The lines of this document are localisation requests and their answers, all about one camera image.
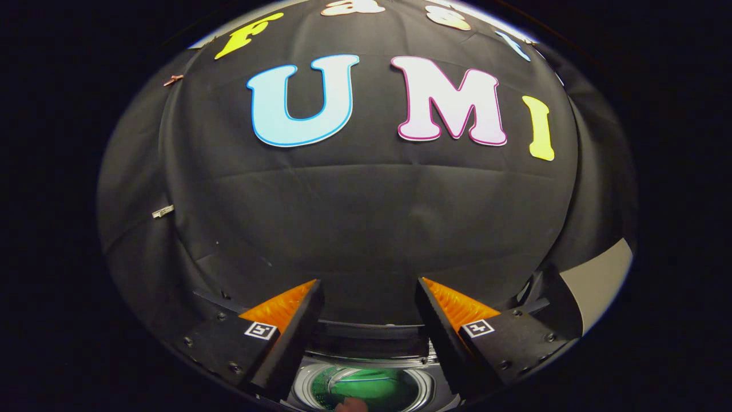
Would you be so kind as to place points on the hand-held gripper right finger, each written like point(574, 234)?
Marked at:
point(440, 332)

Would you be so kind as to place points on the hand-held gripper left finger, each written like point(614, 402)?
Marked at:
point(297, 337)

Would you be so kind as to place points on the grey washing machine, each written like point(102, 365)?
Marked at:
point(428, 390)

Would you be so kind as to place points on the green polo shirt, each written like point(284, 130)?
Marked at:
point(377, 389)

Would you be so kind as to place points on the black backdrop cloth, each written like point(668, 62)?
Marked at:
point(366, 217)

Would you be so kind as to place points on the grey and white cabinet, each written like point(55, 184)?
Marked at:
point(600, 280)

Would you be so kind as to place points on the silver backdrop clip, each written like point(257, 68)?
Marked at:
point(163, 212)

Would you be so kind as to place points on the red backdrop clip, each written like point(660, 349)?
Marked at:
point(172, 80)

